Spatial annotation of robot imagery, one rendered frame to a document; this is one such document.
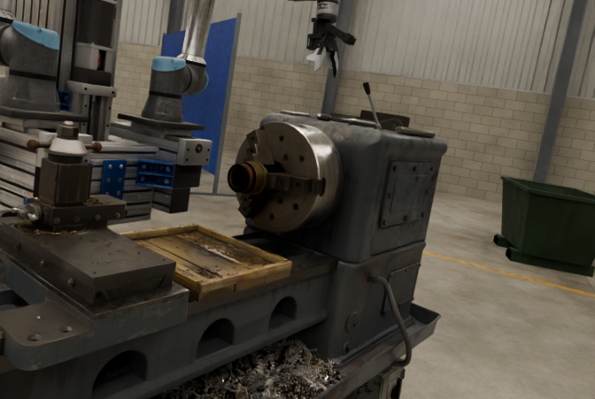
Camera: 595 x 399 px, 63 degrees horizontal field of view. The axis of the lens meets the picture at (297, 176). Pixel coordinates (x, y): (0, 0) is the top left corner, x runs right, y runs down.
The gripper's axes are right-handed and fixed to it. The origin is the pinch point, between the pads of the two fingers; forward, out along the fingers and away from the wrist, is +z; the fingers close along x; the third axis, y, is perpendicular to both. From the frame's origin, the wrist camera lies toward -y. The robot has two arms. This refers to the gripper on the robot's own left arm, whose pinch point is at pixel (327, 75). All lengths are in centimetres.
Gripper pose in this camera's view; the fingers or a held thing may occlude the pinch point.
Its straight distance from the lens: 172.8
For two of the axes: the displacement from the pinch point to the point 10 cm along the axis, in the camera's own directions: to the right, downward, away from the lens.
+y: -8.5, -1.1, 5.1
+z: -0.8, 9.9, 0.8
